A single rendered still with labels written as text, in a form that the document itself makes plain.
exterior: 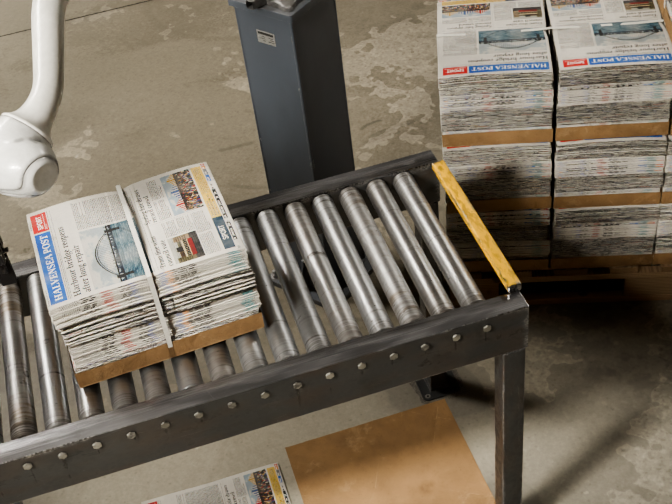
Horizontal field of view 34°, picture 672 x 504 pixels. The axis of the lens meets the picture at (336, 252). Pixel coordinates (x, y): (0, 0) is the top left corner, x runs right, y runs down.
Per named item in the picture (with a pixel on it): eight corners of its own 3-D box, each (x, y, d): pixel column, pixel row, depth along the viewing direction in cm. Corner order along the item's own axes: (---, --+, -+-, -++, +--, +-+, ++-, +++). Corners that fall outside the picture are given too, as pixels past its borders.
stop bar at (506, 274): (445, 165, 248) (444, 158, 247) (523, 289, 217) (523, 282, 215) (431, 169, 247) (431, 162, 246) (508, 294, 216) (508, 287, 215)
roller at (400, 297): (358, 197, 250) (356, 180, 247) (430, 337, 217) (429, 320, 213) (338, 203, 250) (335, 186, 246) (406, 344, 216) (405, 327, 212)
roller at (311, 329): (277, 219, 248) (274, 203, 244) (337, 365, 214) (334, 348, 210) (256, 225, 247) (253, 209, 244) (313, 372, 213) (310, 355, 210)
